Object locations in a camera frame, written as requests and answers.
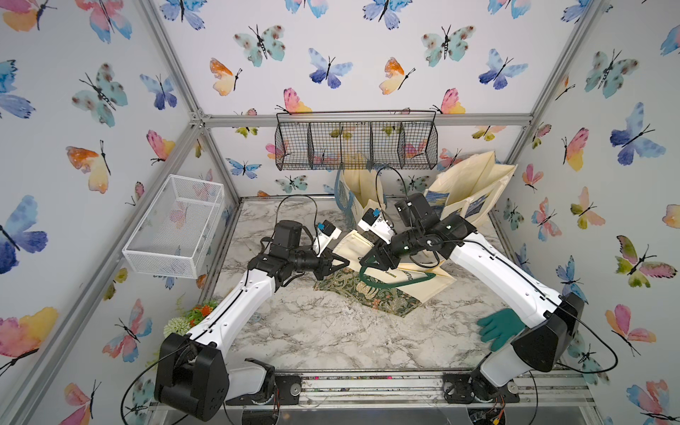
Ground cream bag blue floral pattern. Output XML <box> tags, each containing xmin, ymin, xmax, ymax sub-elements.
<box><xmin>334</xmin><ymin>169</ymin><xmax>386</xmax><ymax>230</ymax></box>

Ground green rubber glove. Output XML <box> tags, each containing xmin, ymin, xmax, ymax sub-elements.
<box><xmin>476</xmin><ymin>308</ymin><xmax>526</xmax><ymax>352</ymax></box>

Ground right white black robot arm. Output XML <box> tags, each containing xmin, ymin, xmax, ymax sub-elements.
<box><xmin>358</xmin><ymin>193</ymin><xmax>587</xmax><ymax>401</ymax></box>

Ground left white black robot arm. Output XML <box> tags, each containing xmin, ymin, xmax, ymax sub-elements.
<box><xmin>151</xmin><ymin>220</ymin><xmax>349</xmax><ymax>421</ymax></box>

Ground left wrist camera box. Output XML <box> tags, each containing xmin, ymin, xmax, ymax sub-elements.
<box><xmin>313</xmin><ymin>220</ymin><xmax>342</xmax><ymax>257</ymax></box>

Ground cream bag green handles floral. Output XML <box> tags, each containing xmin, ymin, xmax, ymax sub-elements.
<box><xmin>313</xmin><ymin>230</ymin><xmax>456</xmax><ymax>317</ymax></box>

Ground black wire wall basket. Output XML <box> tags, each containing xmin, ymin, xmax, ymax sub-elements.
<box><xmin>268</xmin><ymin>110</ymin><xmax>439</xmax><ymax>171</ymax></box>

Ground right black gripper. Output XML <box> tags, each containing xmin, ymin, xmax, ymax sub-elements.
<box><xmin>357</xmin><ymin>231</ymin><xmax>426</xmax><ymax>272</ymax></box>

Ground cream bag starry night print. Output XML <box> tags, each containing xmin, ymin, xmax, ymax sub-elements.
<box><xmin>424</xmin><ymin>152</ymin><xmax>517</xmax><ymax>226</ymax></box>

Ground potted plant orange flowers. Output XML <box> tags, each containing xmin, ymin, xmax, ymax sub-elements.
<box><xmin>162</xmin><ymin>295</ymin><xmax>219</xmax><ymax>338</ymax></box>

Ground white mesh wall basket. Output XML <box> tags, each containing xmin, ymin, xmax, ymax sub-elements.
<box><xmin>122</xmin><ymin>175</ymin><xmax>225</xmax><ymax>279</ymax></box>

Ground aluminium front rail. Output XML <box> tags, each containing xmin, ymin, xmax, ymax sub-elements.
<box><xmin>226</xmin><ymin>369</ymin><xmax>596</xmax><ymax>409</ymax></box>

